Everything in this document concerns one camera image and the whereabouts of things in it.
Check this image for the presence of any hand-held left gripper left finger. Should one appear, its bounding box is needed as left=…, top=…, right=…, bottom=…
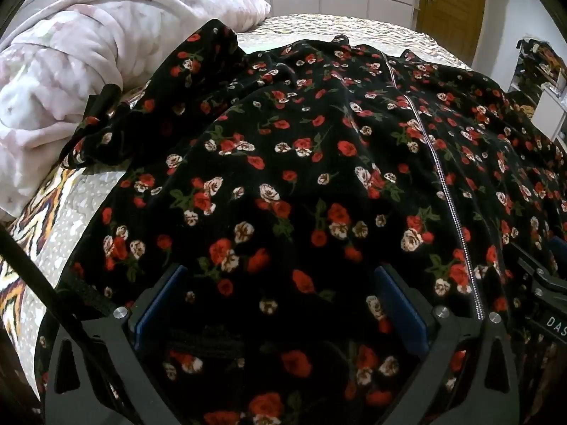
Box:
left=44, top=263, right=191, bottom=425

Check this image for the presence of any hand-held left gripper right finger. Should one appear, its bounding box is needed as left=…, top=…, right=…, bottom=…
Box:
left=374, top=263, right=521, bottom=425

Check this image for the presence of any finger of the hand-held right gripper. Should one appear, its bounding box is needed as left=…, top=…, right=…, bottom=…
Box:
left=507, top=236, right=567, bottom=295

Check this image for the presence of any black floral robe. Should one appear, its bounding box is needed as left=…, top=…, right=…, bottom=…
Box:
left=35, top=18, right=567, bottom=425

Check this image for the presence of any quilted heart bedspread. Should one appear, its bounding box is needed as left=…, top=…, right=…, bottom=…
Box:
left=0, top=13, right=472, bottom=395

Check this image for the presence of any beige shelf unit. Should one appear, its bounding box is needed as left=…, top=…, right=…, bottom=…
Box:
left=507, top=38, right=567, bottom=142

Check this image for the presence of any zigzag patterned blanket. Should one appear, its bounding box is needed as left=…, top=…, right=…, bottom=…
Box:
left=0, top=164, right=80, bottom=333

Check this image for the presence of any pink fleece blanket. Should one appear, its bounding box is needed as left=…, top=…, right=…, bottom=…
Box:
left=0, top=0, right=272, bottom=222

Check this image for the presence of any wooden door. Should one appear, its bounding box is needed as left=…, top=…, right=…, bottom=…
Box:
left=416, top=0, right=488, bottom=67

